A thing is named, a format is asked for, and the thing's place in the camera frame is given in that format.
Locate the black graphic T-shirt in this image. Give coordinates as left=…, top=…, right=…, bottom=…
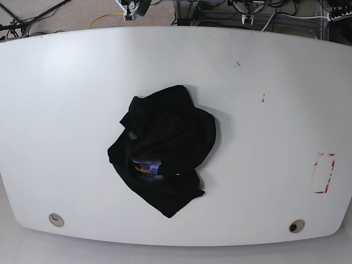
left=107, top=85, right=216, bottom=218

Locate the red tape rectangle marking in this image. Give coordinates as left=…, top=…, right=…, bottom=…
left=312, top=153, right=336, bottom=194

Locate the white power strip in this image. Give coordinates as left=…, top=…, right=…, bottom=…
left=327, top=8, right=351, bottom=22

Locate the black tripod leg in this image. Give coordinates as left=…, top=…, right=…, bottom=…
left=1, top=0, right=70, bottom=41

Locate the aluminium frame stand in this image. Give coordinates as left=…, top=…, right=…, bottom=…
left=172, top=1, right=200, bottom=26

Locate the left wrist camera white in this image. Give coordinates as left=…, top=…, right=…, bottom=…
left=115, top=0, right=139, bottom=22

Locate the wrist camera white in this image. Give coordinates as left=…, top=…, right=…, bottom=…
left=241, top=14, right=254, bottom=25
left=115, top=0, right=139, bottom=22

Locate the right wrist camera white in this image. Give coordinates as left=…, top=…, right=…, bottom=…
left=241, top=14, right=254, bottom=25

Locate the yellow cable on floor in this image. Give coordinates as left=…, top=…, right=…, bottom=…
left=88, top=13, right=125, bottom=30

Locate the left table cable grommet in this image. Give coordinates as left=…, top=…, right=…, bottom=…
left=48, top=213, right=64, bottom=228

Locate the table cable grommet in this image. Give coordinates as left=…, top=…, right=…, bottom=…
left=289, top=219, right=305, bottom=234
left=48, top=213, right=64, bottom=228

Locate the right table cable grommet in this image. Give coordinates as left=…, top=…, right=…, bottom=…
left=289, top=219, right=305, bottom=234

